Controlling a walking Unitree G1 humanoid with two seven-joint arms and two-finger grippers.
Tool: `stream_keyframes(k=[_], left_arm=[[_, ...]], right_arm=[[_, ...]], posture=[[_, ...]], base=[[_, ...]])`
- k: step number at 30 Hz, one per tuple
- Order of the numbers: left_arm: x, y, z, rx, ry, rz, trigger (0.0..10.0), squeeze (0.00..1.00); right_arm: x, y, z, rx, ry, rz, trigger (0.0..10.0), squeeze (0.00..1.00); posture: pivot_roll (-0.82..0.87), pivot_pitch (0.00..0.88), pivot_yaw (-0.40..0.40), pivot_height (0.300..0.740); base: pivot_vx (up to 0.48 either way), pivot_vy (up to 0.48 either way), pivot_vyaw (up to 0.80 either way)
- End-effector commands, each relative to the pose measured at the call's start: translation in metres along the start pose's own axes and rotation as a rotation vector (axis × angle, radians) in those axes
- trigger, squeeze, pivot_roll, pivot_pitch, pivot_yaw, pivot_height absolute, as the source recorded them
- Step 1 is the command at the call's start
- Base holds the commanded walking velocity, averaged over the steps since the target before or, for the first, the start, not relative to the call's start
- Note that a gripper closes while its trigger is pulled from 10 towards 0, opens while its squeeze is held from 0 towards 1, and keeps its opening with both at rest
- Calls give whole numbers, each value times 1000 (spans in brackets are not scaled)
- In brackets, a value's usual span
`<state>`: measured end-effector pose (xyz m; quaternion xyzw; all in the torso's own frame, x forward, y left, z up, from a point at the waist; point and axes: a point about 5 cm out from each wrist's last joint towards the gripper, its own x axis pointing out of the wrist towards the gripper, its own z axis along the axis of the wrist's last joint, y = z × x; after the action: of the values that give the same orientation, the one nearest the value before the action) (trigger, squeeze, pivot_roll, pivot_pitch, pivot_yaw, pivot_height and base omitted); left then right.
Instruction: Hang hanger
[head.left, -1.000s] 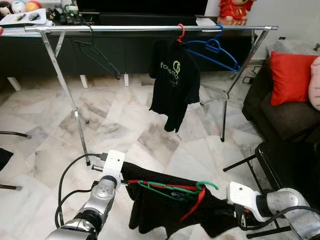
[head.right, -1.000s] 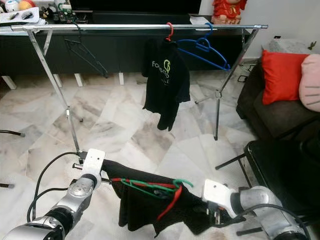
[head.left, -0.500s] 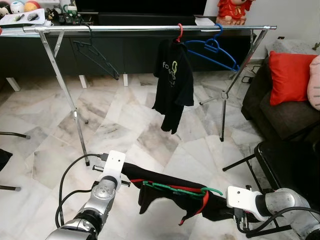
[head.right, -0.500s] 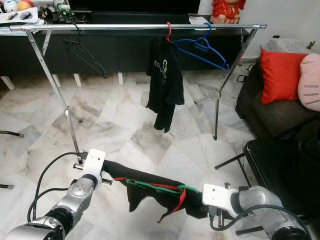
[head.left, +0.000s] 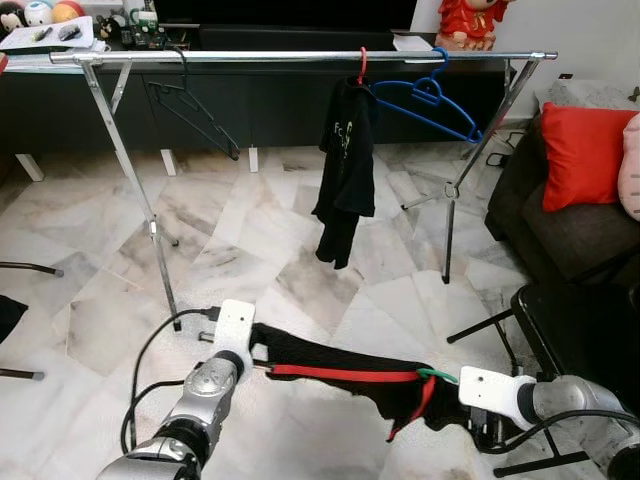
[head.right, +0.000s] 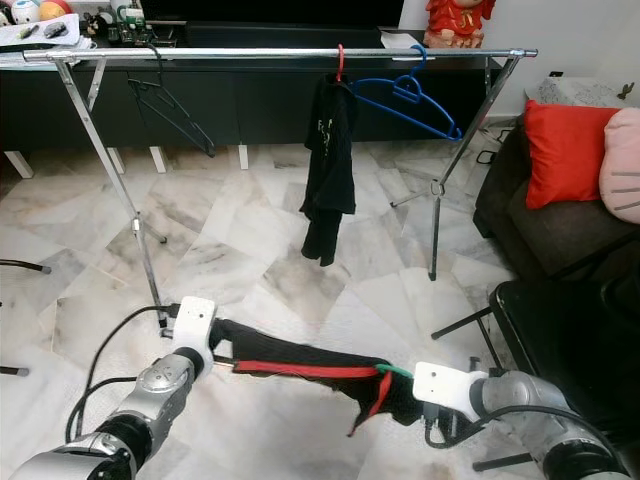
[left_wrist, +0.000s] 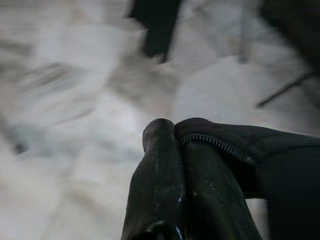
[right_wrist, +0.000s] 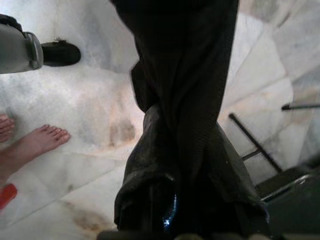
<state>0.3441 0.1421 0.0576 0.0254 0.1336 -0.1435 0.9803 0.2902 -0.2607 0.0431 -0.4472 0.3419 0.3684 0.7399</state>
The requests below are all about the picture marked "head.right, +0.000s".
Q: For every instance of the black folding chair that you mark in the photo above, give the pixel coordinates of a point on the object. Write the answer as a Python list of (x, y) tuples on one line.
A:
[(550, 340)]

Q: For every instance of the white paper sheet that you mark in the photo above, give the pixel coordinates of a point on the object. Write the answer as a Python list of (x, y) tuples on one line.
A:
[(400, 40)]

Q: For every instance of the dark brown sofa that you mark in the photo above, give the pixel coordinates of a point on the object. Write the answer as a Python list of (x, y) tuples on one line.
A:
[(550, 230)]

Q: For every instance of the grey speckled cushion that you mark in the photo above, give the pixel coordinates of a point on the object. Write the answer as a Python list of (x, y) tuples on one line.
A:
[(580, 92)]

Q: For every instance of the black garment red trim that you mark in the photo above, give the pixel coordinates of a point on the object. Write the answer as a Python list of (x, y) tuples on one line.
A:
[(290, 345)]

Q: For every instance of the pink cushion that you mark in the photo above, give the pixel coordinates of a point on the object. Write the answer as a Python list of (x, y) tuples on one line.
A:
[(622, 170)]

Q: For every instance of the white flat tray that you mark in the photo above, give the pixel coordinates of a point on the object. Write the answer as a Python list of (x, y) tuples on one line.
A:
[(20, 40)]

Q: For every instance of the red cushion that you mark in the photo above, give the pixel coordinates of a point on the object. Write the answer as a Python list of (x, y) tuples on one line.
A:
[(565, 155)]

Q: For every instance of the black television console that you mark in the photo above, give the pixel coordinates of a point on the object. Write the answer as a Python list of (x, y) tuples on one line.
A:
[(80, 110)]

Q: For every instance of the red figurine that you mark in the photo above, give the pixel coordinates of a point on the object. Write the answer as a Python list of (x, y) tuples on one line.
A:
[(458, 20)]

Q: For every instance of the red plastic hanger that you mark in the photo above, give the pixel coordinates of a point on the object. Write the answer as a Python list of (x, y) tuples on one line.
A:
[(338, 65)]

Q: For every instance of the silver metal clothes rack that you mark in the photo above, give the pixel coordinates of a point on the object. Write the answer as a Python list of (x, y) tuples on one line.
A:
[(230, 54)]

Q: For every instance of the orange round toy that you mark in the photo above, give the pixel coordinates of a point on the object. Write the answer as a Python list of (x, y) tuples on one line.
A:
[(52, 9)]

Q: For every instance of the green plastic hanger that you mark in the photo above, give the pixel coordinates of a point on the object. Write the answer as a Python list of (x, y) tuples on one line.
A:
[(395, 370)]

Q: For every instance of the white and blue round toy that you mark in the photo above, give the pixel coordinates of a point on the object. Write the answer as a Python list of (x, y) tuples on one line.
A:
[(22, 10)]

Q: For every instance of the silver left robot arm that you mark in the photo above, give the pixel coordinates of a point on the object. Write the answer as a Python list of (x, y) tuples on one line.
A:
[(160, 390)]

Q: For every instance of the green and white gadget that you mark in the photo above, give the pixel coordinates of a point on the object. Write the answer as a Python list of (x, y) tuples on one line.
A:
[(128, 22)]

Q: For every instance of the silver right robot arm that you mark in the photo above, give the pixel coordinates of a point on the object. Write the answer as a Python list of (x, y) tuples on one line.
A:
[(540, 395)]

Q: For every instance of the black flat television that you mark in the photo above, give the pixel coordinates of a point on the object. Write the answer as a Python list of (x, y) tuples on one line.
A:
[(270, 10)]

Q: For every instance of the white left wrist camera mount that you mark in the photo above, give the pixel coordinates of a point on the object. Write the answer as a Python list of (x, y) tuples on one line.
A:
[(195, 322)]

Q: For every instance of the blue plastic hanger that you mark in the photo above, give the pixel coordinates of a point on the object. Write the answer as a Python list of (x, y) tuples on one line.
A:
[(408, 90)]

